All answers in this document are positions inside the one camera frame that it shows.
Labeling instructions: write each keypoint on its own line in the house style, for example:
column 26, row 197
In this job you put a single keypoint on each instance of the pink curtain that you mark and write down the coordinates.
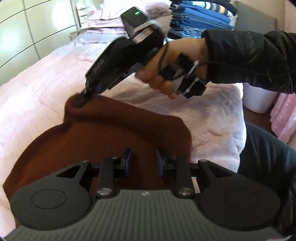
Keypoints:
column 283, row 112

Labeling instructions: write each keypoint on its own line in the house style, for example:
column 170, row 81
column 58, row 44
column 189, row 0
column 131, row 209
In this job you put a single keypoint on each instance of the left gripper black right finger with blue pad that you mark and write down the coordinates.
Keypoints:
column 226, row 198

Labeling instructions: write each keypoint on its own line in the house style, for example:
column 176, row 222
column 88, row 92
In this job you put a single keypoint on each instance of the grey striped blanket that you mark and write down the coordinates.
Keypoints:
column 97, row 35

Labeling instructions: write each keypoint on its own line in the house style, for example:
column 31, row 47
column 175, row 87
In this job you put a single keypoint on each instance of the person's dark trouser leg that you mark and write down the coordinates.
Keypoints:
column 267, row 160

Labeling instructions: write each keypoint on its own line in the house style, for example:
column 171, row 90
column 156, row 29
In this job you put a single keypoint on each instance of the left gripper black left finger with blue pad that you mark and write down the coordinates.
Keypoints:
column 67, row 196

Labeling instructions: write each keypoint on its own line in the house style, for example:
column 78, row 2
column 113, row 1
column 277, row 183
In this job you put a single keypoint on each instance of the black jacket forearm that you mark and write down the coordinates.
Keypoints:
column 265, row 60

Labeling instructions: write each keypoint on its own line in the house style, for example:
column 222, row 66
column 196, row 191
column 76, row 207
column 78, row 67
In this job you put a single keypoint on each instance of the grey square cushion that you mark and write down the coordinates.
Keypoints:
column 252, row 17

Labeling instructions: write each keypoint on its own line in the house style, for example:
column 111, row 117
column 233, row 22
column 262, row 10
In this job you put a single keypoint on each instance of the lilac pillow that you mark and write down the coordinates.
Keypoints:
column 107, row 18

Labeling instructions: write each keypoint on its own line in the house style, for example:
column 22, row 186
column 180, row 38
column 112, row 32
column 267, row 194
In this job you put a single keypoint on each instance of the maroon knit sweater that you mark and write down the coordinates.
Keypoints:
column 103, row 128

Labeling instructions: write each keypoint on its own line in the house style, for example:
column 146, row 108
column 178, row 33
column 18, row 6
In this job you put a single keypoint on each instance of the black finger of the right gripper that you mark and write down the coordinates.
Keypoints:
column 82, row 98

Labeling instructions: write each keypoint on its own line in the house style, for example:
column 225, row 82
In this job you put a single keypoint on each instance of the round white bedside table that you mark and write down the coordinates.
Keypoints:
column 257, row 99

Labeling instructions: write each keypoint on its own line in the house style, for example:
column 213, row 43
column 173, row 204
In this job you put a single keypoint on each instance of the stack of blue folded clothes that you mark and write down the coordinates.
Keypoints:
column 192, row 18

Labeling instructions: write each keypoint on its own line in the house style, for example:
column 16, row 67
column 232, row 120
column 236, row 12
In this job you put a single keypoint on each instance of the white sliding door wardrobe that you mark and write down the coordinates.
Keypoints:
column 30, row 30

